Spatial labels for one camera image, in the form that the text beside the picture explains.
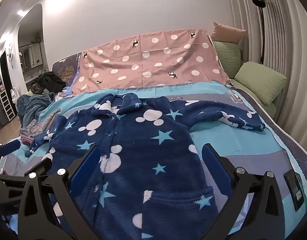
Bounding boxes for navy fleece star-print pajama top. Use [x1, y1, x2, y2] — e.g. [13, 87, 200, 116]
[28, 93, 266, 240]

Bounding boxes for small green pillow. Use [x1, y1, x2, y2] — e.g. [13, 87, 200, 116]
[213, 41, 241, 79]

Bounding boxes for folded patterned clothes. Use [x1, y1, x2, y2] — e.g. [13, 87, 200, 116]
[20, 109, 61, 145]

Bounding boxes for light blue striped bedsheet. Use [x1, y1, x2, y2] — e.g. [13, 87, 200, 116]
[0, 80, 307, 240]

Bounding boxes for white pleated curtain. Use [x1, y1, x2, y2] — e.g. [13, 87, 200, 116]
[225, 0, 307, 150]

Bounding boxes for white shelf rack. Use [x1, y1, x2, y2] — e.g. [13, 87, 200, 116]
[0, 89, 16, 120]

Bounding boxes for dark clothes pile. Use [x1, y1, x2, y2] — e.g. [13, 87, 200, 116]
[31, 71, 66, 94]

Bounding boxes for white cat figure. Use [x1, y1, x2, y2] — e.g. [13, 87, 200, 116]
[10, 87, 19, 105]

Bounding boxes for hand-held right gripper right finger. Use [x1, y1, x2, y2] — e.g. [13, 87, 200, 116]
[202, 144, 292, 240]

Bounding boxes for large green pillow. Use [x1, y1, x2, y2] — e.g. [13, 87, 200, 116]
[235, 61, 286, 106]

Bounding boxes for grey-blue crumpled blanket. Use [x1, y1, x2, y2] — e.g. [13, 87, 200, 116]
[17, 92, 56, 127]

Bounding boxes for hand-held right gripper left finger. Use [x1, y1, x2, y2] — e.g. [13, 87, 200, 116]
[17, 145, 102, 240]

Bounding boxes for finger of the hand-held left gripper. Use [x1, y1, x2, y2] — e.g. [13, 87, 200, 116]
[0, 159, 52, 205]
[0, 139, 21, 162]

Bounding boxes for dark blue patterned bedspread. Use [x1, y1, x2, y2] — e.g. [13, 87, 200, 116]
[52, 52, 81, 90]

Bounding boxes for pink polka dot sheet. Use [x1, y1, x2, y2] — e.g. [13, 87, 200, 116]
[68, 29, 230, 97]

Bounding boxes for tan pillow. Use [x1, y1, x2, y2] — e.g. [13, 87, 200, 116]
[212, 22, 246, 46]

